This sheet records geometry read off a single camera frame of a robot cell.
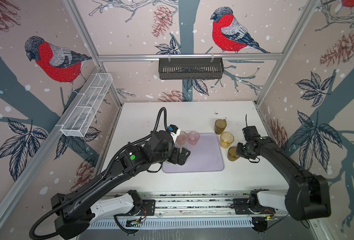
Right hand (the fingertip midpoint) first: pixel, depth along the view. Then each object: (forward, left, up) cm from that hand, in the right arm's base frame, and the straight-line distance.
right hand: (238, 154), depth 86 cm
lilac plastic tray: (0, +18, -5) cm, 18 cm away
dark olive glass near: (+1, +2, -4) cm, 5 cm away
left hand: (-11, +31, +22) cm, 40 cm away
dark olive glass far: (+20, +8, +1) cm, 21 cm away
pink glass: (+12, +34, -2) cm, 36 cm away
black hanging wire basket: (+53, +28, +24) cm, 65 cm away
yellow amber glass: (+12, +4, -3) cm, 13 cm away
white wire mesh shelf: (0, +84, +27) cm, 88 cm away
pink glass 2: (+13, +26, -3) cm, 29 cm away
